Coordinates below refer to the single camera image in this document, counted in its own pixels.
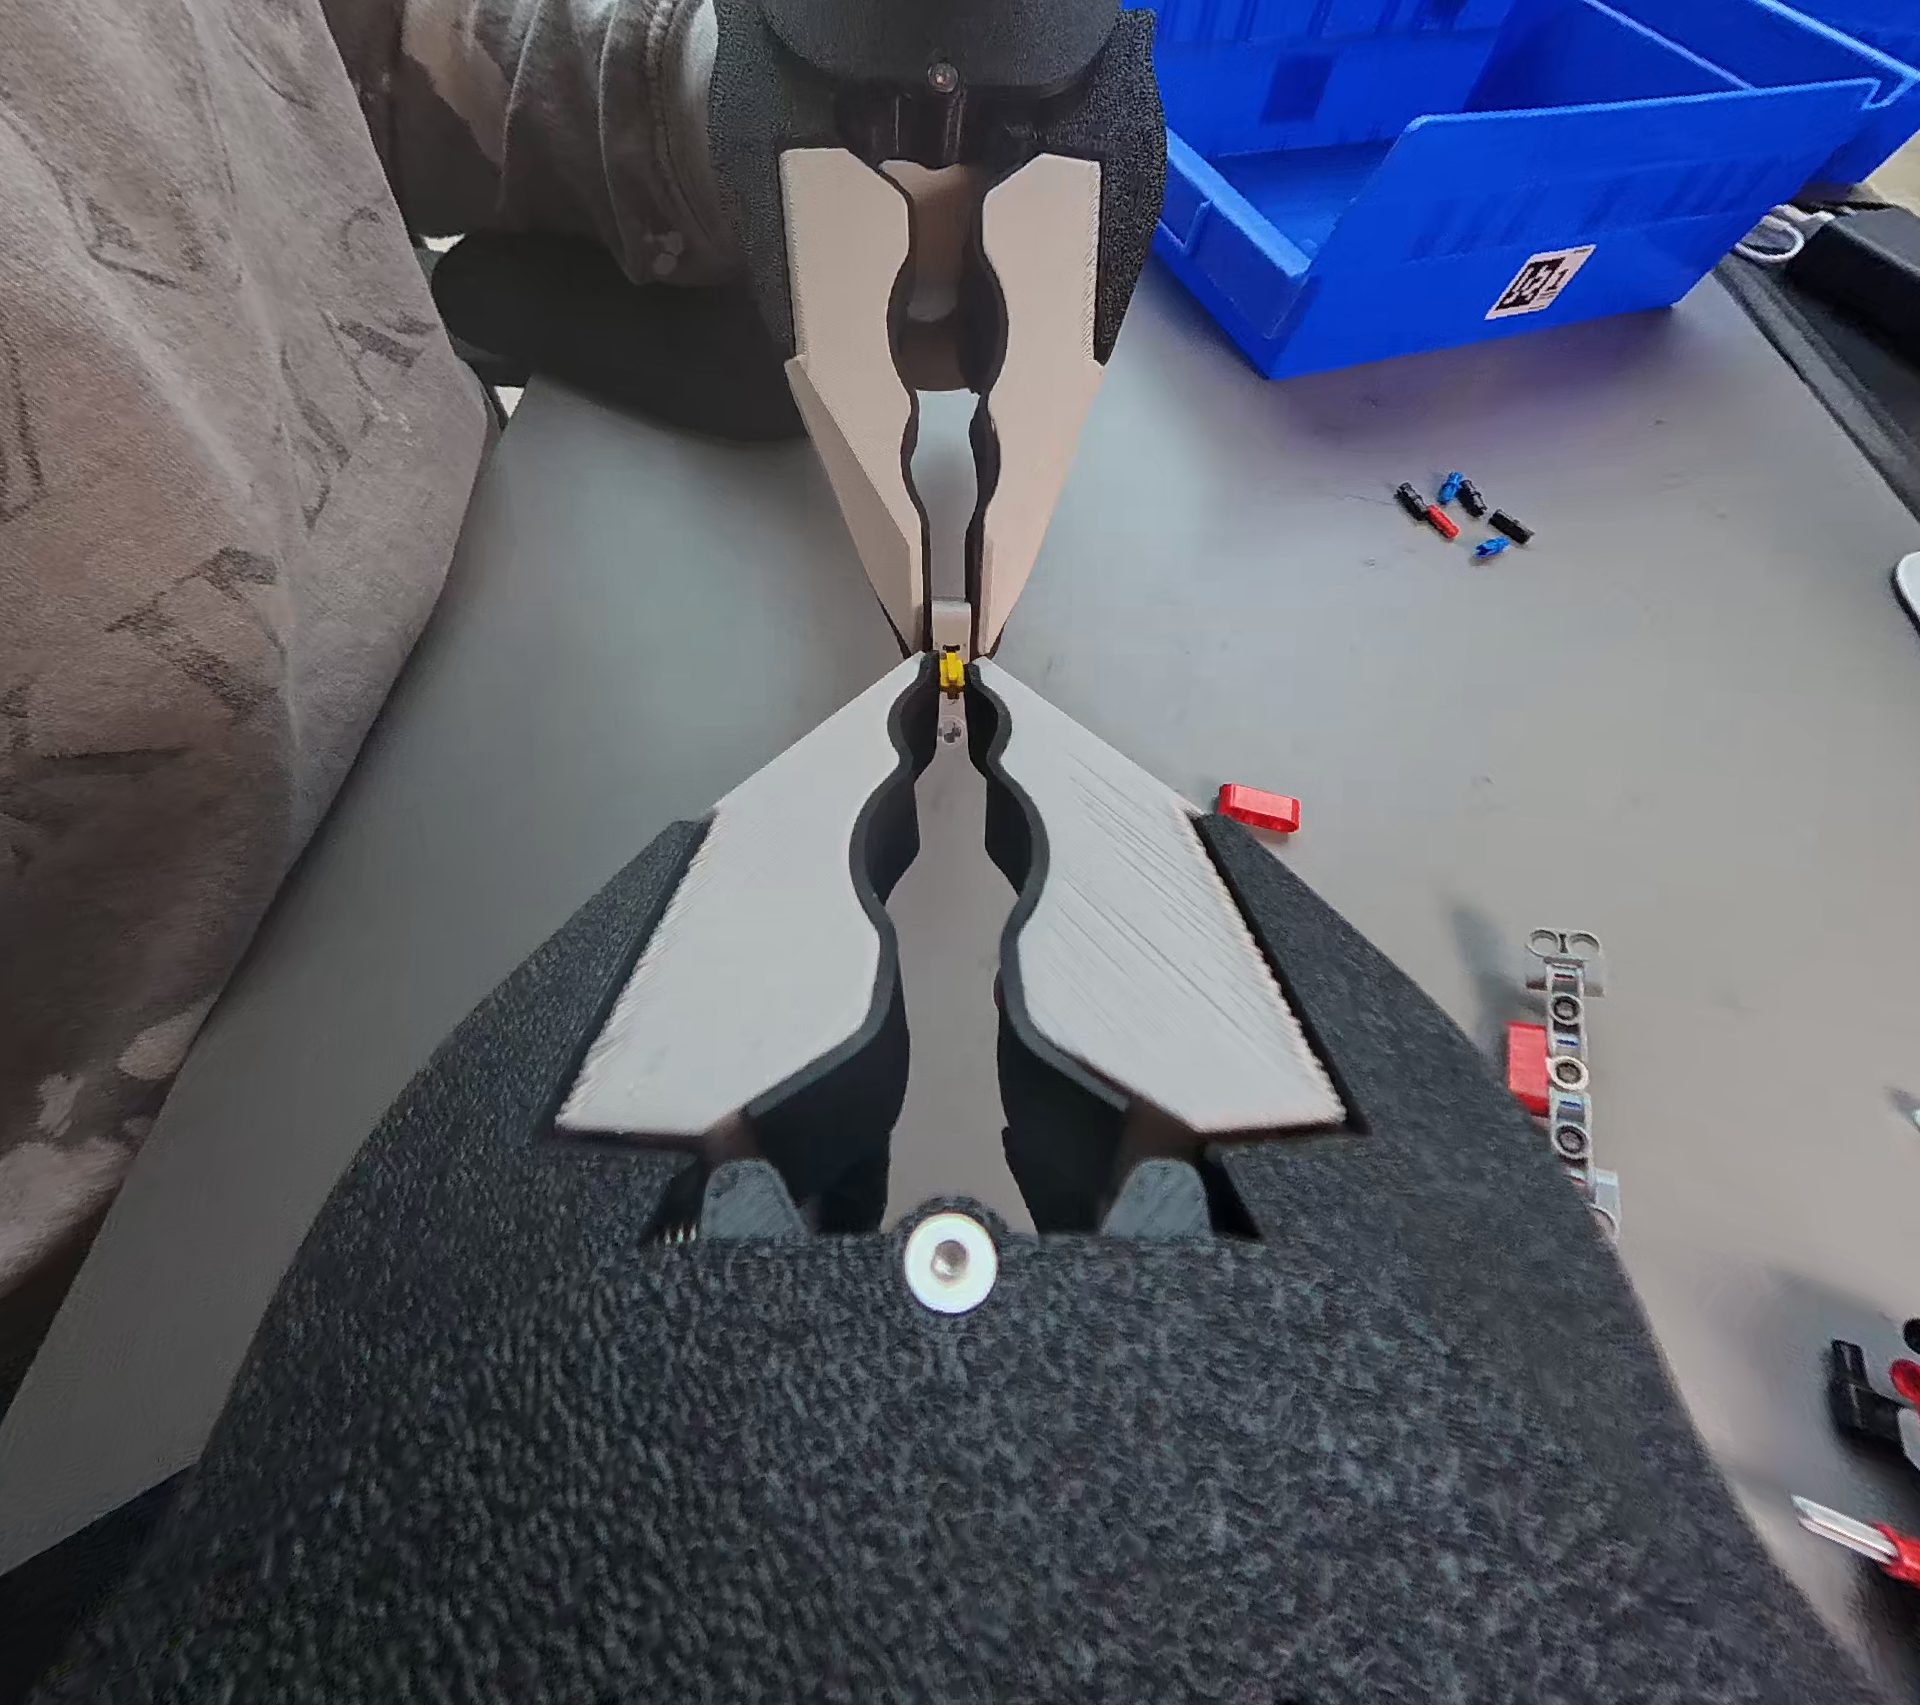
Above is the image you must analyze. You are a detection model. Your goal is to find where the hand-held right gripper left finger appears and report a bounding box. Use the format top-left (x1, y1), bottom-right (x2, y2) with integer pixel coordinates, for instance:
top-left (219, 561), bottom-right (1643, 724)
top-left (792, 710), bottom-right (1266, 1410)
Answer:
top-left (553, 652), bottom-right (939, 1175)

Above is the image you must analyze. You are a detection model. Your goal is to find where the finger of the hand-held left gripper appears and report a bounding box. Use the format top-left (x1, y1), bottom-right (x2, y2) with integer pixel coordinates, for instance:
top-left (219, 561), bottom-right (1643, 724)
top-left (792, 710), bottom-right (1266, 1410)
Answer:
top-left (962, 144), bottom-right (1109, 656)
top-left (776, 144), bottom-right (939, 656)

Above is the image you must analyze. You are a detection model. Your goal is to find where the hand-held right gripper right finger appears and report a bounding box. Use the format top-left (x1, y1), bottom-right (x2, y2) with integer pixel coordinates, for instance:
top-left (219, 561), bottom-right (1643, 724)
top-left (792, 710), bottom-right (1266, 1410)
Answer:
top-left (956, 659), bottom-right (1352, 1175)

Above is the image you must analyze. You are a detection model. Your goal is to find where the person's left forearm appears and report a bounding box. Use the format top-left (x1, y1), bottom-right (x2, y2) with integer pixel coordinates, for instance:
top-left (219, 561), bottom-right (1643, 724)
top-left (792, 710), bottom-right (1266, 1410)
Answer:
top-left (403, 0), bottom-right (751, 288)

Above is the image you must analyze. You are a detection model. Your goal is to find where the grey desk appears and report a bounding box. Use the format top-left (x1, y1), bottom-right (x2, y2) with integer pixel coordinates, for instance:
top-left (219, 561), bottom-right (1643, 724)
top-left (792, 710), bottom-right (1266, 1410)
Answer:
top-left (0, 268), bottom-right (1920, 1705)

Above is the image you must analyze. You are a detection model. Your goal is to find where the black chair armrest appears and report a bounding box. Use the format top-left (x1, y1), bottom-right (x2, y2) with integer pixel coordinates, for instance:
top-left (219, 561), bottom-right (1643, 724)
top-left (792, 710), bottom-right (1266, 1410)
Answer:
top-left (432, 235), bottom-right (819, 443)

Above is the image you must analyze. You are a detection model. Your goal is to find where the grey beam assembly with red brick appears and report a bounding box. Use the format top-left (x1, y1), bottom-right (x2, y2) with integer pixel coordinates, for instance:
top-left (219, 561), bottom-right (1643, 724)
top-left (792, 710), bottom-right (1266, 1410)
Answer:
top-left (1505, 929), bottom-right (1625, 1236)

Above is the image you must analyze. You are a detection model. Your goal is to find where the cluster of small plastic pins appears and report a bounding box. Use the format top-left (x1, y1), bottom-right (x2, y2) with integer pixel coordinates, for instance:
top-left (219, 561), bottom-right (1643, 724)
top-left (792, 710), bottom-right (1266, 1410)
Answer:
top-left (1394, 471), bottom-right (1538, 561)

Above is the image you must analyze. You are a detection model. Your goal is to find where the blue plastic bin with tag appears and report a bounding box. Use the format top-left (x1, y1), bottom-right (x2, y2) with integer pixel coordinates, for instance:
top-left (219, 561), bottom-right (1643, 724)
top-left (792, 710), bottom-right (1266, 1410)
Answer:
top-left (1109, 0), bottom-right (1884, 382)

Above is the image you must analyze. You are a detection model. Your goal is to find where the person's grey patterned hoodie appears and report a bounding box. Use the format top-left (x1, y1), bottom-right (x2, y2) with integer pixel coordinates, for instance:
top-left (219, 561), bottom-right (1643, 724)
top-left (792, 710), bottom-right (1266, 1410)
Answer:
top-left (0, 0), bottom-right (503, 1303)

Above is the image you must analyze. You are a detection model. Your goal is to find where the black power adapter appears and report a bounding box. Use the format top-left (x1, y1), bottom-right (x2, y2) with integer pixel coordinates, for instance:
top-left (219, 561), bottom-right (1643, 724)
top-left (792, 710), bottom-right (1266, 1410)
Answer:
top-left (1791, 204), bottom-right (1920, 349)

